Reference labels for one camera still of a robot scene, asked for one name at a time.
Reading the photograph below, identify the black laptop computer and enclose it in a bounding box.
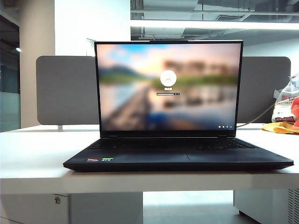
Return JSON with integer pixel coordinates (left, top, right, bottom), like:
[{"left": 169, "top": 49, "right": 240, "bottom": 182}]
[{"left": 63, "top": 40, "right": 294, "bottom": 172}]

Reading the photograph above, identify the grey fabric desk divider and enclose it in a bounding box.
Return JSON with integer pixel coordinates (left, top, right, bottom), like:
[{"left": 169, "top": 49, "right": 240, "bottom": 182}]
[{"left": 36, "top": 55, "right": 292, "bottom": 125}]

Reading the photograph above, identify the long ceiling light strip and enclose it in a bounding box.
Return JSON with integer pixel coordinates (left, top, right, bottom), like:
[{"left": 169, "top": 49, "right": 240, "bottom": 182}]
[{"left": 130, "top": 19, "right": 299, "bottom": 30}]

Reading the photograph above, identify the ceiling air vent grille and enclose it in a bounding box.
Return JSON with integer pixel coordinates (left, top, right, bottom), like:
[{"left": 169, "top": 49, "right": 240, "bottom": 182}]
[{"left": 216, "top": 14, "right": 246, "bottom": 21}]

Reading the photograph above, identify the yellow cloth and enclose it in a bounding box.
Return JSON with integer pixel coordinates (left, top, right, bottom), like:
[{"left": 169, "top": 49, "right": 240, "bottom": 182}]
[{"left": 261, "top": 121, "right": 299, "bottom": 135}]

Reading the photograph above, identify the white plastic bag red print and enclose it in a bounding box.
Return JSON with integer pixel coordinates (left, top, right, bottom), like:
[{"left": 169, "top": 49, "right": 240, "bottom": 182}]
[{"left": 272, "top": 72, "right": 299, "bottom": 123}]

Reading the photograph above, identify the white cabinet with vent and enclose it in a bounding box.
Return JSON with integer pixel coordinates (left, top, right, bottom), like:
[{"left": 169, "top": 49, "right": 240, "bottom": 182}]
[{"left": 233, "top": 188, "right": 299, "bottom": 224}]

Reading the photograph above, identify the orange red plastic object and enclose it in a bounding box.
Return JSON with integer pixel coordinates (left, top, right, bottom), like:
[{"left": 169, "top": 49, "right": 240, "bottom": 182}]
[{"left": 291, "top": 97, "right": 299, "bottom": 128}]

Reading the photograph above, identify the grey hanging ceiling rail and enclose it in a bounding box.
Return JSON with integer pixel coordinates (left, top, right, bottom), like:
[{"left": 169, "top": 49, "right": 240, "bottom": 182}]
[{"left": 139, "top": 34, "right": 185, "bottom": 40}]

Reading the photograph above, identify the silver wall switch panel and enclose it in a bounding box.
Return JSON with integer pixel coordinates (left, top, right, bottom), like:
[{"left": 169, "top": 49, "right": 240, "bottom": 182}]
[{"left": 86, "top": 38, "right": 96, "bottom": 56}]

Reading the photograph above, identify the grey power cable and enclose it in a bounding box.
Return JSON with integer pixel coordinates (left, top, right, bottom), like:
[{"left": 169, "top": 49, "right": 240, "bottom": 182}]
[{"left": 236, "top": 104, "right": 276, "bottom": 128}]

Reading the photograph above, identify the white drawer pedestal with lock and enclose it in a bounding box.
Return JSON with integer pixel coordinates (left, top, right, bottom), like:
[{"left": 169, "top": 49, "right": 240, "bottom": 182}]
[{"left": 0, "top": 191, "right": 143, "bottom": 224}]

